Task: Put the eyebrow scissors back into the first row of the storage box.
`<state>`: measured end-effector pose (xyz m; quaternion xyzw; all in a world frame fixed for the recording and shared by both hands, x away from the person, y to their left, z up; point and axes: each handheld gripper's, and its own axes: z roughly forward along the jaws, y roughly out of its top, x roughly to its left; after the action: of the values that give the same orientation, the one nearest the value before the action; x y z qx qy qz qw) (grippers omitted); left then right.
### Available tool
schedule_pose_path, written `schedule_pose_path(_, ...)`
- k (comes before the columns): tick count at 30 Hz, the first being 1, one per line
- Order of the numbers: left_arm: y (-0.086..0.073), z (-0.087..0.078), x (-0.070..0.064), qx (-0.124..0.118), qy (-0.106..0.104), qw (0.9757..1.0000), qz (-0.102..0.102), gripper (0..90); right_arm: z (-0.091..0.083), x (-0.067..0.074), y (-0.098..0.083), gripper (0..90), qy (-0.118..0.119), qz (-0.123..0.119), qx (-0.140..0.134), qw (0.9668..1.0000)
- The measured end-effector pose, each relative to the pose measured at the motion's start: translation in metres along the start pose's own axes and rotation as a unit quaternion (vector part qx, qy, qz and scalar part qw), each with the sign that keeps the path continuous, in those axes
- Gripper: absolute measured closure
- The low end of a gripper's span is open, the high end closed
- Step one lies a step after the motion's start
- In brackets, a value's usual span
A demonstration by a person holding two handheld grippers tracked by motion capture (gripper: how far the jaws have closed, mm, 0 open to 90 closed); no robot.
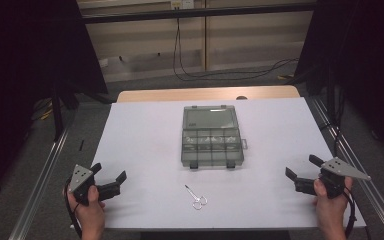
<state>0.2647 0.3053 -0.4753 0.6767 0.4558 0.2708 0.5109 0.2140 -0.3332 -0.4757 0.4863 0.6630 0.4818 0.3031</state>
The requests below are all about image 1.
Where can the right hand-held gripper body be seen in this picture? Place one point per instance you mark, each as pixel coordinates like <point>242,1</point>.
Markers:
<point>335,180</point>

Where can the aluminium floor rail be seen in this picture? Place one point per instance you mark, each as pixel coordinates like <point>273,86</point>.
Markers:
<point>40,180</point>
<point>363,166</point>

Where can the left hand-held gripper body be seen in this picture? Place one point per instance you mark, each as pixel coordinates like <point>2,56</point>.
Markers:
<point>80,178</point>

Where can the small silver scissors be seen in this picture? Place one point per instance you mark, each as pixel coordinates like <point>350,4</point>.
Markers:
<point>190,192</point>

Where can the wooden table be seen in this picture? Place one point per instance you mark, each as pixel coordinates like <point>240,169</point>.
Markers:
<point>180,95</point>

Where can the black curtain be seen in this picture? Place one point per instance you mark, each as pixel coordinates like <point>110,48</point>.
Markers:
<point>20,66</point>
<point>363,66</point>

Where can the clear grey compartment box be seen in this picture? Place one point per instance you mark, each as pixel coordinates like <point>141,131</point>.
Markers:
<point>210,156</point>

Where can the white wall socket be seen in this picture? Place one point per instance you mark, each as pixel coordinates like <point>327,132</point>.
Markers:
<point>181,4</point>

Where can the black horizontal bar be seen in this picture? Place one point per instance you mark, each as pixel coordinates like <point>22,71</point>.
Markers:
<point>196,13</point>

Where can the black stand pole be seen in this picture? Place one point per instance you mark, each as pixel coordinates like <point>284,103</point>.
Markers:
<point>57,113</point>

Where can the person's left hand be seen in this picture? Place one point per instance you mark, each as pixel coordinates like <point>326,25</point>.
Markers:
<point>90,215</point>

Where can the white table cover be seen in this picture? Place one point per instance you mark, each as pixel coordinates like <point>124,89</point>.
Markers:
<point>140,150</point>

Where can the person's right hand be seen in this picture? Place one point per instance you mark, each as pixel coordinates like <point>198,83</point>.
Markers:
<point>331,211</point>

